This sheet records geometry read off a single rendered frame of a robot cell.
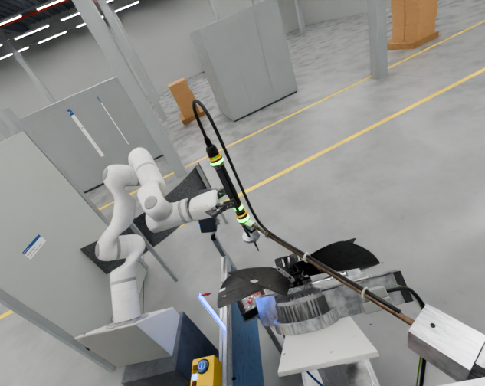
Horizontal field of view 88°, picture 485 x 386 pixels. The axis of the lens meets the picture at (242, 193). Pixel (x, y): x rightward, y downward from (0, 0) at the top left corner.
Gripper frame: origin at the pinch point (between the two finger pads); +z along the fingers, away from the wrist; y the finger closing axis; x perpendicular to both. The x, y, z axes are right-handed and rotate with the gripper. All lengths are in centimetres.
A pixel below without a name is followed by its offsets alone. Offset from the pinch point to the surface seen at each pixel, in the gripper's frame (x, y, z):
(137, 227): -80, -123, -129
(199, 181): -87, -189, -72
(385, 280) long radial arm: -52, 11, 44
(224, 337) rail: -80, 4, -35
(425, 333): -8, 50, 33
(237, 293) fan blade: -47.2, 3.8, -15.8
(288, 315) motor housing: -50, 17, 4
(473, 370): -10, 56, 37
